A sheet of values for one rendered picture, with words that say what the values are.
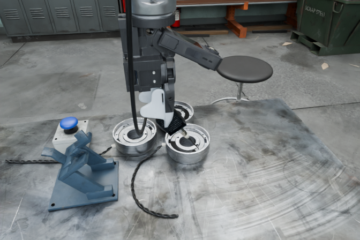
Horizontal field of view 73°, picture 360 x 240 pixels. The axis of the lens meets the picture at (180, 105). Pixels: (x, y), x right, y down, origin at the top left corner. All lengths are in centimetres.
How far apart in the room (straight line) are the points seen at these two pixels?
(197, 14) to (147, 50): 405
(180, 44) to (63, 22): 361
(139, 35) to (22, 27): 379
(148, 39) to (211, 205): 33
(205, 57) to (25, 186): 45
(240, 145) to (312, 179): 17
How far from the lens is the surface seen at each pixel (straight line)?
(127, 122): 65
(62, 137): 63
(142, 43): 40
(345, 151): 208
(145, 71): 40
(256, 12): 480
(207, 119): 70
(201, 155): 56
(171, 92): 40
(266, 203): 54
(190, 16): 442
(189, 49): 40
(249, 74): 139
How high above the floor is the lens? 122
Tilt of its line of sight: 34 degrees down
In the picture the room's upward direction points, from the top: straight up
